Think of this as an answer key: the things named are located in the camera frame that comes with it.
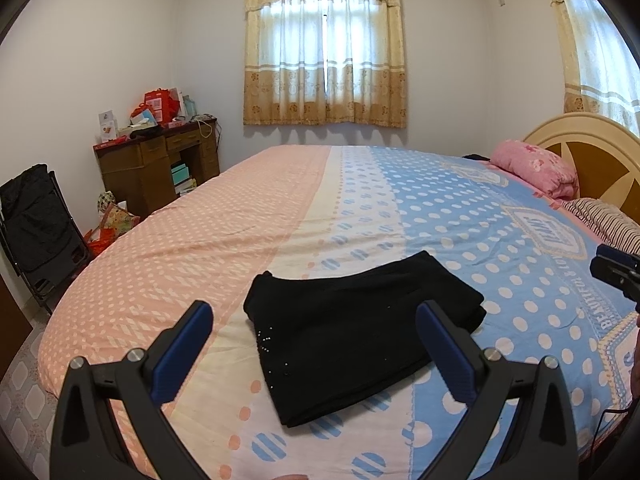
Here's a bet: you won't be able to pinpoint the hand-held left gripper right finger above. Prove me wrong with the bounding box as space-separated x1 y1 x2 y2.
416 300 581 480

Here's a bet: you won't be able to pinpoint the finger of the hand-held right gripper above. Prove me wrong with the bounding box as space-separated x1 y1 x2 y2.
590 257 640 308
597 244 640 271

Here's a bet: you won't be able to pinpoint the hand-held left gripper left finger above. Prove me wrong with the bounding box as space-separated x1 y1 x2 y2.
50 300 216 480

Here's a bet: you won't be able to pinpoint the black pants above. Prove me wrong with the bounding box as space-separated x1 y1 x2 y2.
242 250 487 428

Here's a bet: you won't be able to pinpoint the striped pillow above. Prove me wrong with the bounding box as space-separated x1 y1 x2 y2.
562 197 640 251

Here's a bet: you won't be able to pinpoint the cream wooden headboard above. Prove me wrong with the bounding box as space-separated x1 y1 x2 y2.
521 113 640 223

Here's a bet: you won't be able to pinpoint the pink floral pillow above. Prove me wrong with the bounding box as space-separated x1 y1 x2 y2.
490 140 580 200

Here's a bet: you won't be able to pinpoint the bed with dotted bedspread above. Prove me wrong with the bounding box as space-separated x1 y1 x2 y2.
37 144 640 480

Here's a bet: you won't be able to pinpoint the colourful patterned bag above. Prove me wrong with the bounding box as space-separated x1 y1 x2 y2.
97 199 141 242

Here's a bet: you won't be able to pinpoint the brown wooden door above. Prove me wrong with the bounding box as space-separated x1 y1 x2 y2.
0 272 33 378

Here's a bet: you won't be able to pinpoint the brown wooden desk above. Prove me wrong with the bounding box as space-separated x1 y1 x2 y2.
93 117 221 221

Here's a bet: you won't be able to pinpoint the black folding chair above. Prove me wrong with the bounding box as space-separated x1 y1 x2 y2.
0 163 93 316

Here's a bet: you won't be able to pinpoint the beige patterned window curtain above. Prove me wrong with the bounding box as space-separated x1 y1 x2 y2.
243 0 407 129
535 0 640 136

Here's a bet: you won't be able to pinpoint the white printed box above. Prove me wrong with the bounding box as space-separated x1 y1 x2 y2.
98 111 119 143

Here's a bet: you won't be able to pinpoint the red gift bag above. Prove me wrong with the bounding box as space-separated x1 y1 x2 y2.
144 89 182 123

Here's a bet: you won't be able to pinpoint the black cable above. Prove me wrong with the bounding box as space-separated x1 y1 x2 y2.
589 407 632 463

